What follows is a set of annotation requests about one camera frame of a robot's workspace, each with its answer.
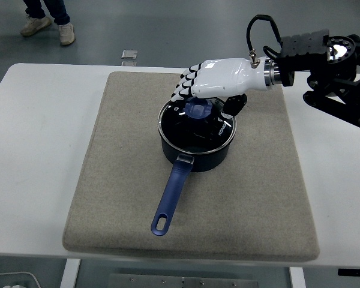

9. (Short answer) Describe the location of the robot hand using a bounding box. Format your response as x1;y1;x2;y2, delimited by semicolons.
170;56;268;121

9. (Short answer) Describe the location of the glass pot lid blue knob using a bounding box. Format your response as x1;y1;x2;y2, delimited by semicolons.
157;96;238;155

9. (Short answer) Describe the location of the black pot blue handle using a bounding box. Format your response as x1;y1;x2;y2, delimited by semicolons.
151;131;236;237

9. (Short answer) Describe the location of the beige fabric mat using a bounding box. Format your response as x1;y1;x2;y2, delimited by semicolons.
62;71;320;261

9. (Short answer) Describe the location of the person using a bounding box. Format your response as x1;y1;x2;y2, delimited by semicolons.
19;0;76;46

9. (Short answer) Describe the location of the white table leg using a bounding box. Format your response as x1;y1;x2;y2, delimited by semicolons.
59;258;82;288
289;266;307;288

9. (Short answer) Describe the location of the grey metal plate with screws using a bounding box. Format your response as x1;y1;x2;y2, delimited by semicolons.
108;272;259;288

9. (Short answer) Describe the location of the white rounded floor frame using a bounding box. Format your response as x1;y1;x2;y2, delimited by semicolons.
0;271;40;288

